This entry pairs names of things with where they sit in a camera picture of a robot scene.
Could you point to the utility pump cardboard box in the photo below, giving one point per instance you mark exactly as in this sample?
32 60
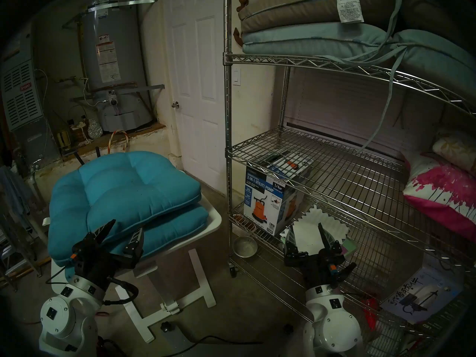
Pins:
264 196

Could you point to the metal bowl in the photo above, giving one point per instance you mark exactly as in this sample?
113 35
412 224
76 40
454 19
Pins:
245 247

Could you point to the blue hanging cloth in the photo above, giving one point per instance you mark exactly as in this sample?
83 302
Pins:
15 192

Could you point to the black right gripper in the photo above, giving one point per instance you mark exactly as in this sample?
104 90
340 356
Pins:
319 269

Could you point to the brown bench cushion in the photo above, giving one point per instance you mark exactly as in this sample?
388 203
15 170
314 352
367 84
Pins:
290 10

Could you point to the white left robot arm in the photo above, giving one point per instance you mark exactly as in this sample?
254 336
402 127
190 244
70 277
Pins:
55 315

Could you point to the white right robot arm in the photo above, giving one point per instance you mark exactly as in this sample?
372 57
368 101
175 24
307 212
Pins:
331 322

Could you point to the red plastic object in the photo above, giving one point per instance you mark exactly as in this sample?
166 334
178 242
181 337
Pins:
370 315

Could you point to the white box with black print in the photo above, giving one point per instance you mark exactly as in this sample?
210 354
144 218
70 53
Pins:
420 293

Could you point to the pink splash print cushion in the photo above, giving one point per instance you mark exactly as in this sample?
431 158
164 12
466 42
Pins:
442 196

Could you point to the yellow small box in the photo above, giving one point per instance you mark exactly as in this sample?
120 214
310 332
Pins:
63 140

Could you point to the grey water heater tank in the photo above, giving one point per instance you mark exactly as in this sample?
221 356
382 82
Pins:
111 44

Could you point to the metal step ladder frame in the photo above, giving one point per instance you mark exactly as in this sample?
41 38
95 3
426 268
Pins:
11 248

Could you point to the white overbed table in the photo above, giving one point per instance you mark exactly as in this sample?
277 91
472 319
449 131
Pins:
202 285

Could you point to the wooden stick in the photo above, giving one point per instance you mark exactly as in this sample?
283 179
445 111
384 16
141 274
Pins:
22 271

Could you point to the crumpled foil duct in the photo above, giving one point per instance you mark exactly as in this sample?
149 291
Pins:
95 129

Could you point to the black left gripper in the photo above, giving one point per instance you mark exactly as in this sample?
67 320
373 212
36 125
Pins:
96 261

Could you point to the white panel door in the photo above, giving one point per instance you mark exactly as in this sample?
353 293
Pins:
197 99

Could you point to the orange white striped loop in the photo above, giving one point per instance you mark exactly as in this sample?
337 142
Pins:
109 144

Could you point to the teal tufted seat cushion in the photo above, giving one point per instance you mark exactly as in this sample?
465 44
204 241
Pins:
174 230
130 185

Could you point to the black floor knob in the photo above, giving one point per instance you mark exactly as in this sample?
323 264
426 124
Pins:
166 327
289 328

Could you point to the grey floor plate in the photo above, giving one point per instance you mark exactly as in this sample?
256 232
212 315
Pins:
182 345

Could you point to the grey furnace unit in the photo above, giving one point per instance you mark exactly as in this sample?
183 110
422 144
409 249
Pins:
20 96

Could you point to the green paper sheet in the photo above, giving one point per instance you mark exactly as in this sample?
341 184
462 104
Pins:
349 250

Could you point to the pale blue bench cushion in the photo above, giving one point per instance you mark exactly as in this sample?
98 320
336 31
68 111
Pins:
297 38

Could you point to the cream floral leaf cushion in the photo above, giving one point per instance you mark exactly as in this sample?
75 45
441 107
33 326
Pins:
459 148

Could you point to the white light switch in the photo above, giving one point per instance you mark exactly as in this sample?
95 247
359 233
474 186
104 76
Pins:
237 76

